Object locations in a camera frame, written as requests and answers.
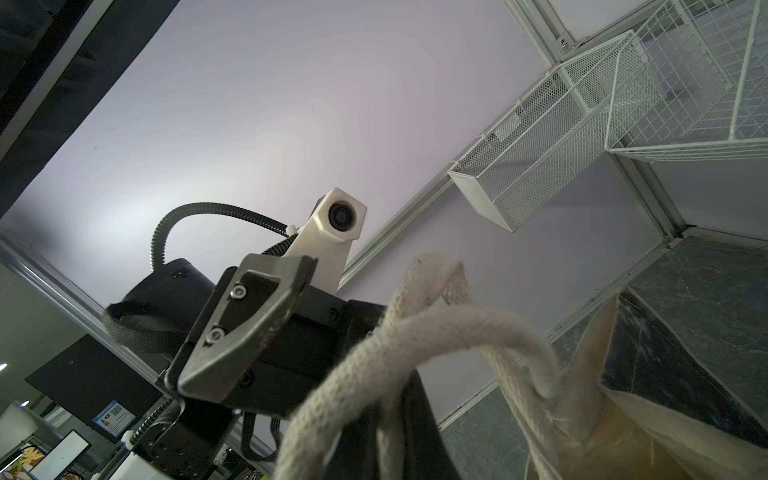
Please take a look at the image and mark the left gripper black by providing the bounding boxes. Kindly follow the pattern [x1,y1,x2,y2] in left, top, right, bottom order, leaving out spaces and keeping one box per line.
[165,254,384,417]

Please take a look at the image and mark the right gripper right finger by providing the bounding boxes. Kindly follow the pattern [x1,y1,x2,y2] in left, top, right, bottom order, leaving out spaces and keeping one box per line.
[400,370,460,480]

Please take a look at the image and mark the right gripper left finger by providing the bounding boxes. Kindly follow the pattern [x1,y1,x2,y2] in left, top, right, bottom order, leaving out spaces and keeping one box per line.
[323,404,380,480]

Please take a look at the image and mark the cream canvas grocery bag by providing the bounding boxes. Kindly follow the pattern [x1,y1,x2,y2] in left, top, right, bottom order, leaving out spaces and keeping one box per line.
[275,254,767,479]

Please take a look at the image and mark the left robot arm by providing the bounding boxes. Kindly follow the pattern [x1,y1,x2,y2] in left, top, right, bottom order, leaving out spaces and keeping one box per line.
[103,189,383,479]

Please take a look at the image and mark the small white mesh basket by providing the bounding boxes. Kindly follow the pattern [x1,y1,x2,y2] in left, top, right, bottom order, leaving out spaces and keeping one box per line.
[448,31,633,232]

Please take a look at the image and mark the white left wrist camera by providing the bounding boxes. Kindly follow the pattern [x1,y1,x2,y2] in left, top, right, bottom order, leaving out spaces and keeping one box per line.
[285,188,367,295]

